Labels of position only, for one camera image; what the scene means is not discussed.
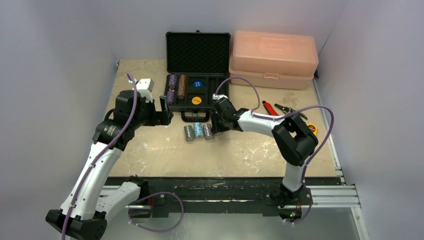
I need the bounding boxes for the brown chip stack upright-facing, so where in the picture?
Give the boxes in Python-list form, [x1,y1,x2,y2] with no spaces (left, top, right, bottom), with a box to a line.
[178,74,188,92]

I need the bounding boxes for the brown chip stack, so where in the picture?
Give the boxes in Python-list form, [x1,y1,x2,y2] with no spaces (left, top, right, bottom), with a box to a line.
[177,89,186,100]

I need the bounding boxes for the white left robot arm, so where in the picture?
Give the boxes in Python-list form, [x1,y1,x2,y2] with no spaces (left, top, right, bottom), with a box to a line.
[45,89,173,240]

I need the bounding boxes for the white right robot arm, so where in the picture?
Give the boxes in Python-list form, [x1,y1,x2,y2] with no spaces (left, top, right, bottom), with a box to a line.
[212,94,319,207]

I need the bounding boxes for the black poker set case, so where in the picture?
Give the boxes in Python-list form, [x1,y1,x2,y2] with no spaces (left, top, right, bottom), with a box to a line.
[163,31,231,122]

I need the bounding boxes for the pink blue chip stack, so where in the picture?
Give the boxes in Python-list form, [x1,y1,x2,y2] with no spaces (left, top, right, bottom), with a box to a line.
[202,123,214,140]

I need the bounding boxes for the light blue chip stack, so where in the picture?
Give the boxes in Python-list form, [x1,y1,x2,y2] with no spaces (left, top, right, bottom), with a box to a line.
[193,122,204,139]

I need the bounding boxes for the purple chip stack lower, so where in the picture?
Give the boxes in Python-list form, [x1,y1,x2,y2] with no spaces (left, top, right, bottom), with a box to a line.
[166,89,176,105]

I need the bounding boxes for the purple chip stack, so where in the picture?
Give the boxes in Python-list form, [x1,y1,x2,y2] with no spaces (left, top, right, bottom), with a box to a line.
[168,74,178,90]
[166,89,176,105]

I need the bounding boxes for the grey green chip stack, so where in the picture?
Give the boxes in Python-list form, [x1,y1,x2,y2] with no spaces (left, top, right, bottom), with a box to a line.
[183,125,195,142]

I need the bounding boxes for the yellow big blind button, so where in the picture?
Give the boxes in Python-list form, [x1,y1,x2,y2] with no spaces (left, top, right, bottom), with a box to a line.
[191,96,203,105]

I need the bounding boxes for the purple chip stack upper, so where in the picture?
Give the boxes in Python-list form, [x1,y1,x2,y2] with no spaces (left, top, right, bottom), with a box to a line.
[168,74,178,90]

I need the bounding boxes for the translucent pink storage box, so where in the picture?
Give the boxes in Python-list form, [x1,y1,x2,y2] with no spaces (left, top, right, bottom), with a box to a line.
[229,30,319,90]

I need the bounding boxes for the yellow tape measure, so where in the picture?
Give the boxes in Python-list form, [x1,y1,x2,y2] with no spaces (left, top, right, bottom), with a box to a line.
[307,123,318,136]

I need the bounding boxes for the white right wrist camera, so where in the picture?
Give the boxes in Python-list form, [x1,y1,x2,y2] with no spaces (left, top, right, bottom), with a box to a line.
[212,94,228,101]

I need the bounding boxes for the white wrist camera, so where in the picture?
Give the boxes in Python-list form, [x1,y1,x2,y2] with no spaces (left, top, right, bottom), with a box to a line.
[212,94,228,101]
[136,78,155,103]

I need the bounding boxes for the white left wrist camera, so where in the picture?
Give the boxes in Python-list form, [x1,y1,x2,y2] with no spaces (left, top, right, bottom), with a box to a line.
[136,78,155,103]

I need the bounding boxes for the red handled cutter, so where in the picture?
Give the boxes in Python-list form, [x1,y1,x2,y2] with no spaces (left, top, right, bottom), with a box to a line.
[262,100,279,116]

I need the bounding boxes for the black handled pliers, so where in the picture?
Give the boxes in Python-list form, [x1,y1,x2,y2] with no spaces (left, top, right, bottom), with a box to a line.
[274,103,308,120]

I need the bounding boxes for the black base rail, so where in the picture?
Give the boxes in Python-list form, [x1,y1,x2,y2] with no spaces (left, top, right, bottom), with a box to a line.
[126,177,360,220]

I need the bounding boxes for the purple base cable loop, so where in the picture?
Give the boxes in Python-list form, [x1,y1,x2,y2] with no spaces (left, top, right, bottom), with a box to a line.
[128,192,185,234]

